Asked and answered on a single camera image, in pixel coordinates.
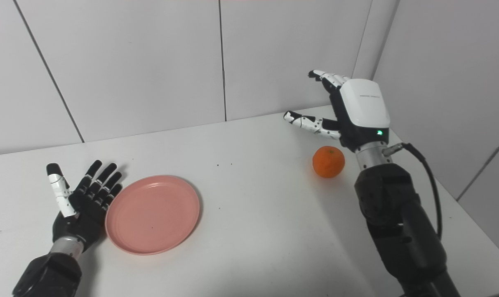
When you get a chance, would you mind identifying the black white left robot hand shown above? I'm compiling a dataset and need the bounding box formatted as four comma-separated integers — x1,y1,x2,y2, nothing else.
46,160,123,252

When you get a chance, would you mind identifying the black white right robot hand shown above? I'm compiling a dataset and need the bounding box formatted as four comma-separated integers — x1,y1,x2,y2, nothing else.
284,70,391,153

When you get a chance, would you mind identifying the pink round plate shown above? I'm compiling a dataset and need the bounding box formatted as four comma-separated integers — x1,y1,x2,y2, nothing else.
105,175,201,255

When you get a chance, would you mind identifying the orange fruit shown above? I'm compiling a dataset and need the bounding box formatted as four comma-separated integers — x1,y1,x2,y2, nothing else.
313,146,346,179

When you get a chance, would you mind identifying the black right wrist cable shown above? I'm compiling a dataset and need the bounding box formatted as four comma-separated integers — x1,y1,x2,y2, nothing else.
384,142,443,240

